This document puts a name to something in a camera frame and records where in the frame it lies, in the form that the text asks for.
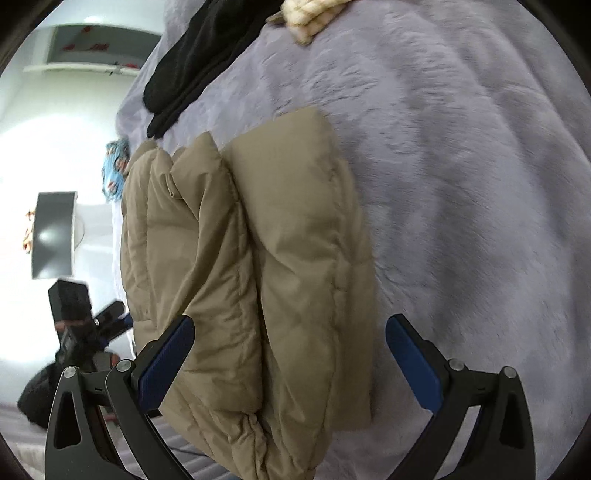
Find lilac plush blanket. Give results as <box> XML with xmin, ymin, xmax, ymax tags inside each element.
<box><xmin>111</xmin><ymin>0</ymin><xmax>591</xmax><ymax>480</ymax></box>

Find black fleece garment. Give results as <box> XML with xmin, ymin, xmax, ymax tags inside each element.
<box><xmin>142</xmin><ymin>0</ymin><xmax>289</xmax><ymax>139</ymax></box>

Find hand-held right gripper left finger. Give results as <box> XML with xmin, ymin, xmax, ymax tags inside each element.
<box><xmin>44</xmin><ymin>315</ymin><xmax>204</xmax><ymax>480</ymax></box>

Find beige puffer jacket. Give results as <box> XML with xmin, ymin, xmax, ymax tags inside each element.
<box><xmin>119</xmin><ymin>106</ymin><xmax>376</xmax><ymax>480</ymax></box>

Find blue cartoon print pillow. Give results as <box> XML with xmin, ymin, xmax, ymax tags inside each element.
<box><xmin>100</xmin><ymin>138</ymin><xmax>132</xmax><ymax>205</ymax></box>

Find person's left forearm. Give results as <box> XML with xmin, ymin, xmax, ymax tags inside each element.
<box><xmin>17</xmin><ymin>362</ymin><xmax>63</xmax><ymax>432</ymax></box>

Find cream striped sweater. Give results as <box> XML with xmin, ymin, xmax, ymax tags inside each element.
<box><xmin>267</xmin><ymin>0</ymin><xmax>356</xmax><ymax>45</ymax></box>

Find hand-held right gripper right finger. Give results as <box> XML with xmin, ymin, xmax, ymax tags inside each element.
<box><xmin>385</xmin><ymin>314</ymin><xmax>539</xmax><ymax>480</ymax></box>

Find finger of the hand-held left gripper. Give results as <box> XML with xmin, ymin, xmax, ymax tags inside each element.
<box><xmin>92</xmin><ymin>300</ymin><xmax>126</xmax><ymax>326</ymax></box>
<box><xmin>97</xmin><ymin>315</ymin><xmax>134</xmax><ymax>349</ymax></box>

